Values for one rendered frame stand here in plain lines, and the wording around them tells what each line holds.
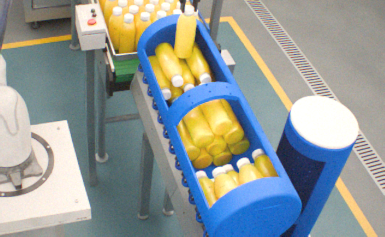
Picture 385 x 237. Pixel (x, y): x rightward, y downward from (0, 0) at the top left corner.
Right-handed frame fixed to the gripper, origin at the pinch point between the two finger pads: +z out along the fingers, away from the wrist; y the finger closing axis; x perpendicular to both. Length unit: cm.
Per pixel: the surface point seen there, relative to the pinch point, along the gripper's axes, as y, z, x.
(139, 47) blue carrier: -14.4, 23.3, 7.7
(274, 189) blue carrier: 2, 13, -74
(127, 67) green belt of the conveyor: -15, 45, 23
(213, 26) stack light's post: 35, 47, 51
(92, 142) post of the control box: -29, 99, 34
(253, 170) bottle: 3, 20, -61
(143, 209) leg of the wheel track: -8, 126, 7
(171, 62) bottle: -6.5, 21.0, -6.6
